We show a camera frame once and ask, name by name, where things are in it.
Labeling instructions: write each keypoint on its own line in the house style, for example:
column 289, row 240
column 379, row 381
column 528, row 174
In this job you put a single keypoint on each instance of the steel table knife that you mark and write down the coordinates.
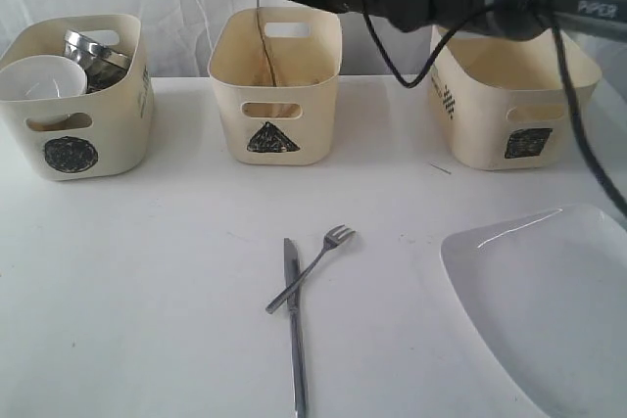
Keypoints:
column 291, row 273

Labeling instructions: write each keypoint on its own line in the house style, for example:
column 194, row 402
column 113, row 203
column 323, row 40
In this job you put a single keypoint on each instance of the white rectangular plate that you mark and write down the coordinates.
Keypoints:
column 547, row 295

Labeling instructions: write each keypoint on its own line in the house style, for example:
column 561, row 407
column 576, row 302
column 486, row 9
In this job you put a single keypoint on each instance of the cream bin with square mark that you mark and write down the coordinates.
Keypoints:
column 500, row 103

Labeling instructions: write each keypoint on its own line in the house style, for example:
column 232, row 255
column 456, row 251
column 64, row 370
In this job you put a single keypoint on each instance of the small needle on table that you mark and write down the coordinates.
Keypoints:
column 440, row 168

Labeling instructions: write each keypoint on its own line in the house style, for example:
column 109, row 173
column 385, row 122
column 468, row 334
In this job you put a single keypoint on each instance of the white ceramic bowl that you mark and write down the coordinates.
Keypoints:
column 42, row 77

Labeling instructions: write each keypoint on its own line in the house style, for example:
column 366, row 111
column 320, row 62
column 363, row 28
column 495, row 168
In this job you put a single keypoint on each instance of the steel spoon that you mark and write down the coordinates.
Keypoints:
column 266, row 53

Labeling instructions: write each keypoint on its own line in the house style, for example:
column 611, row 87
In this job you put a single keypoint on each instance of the cream bin with circle mark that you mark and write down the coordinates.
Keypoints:
column 98, row 134

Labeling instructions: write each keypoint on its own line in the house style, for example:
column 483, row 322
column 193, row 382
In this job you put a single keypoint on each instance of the steel fork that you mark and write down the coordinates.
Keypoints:
column 333, row 239

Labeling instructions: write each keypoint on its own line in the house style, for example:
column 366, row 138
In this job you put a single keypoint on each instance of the stainless steel bowl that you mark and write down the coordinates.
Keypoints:
column 103, row 65

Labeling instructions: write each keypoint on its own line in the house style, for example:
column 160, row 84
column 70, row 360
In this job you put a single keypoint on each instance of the cream bin with triangle mark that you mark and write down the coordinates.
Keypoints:
column 292, row 123

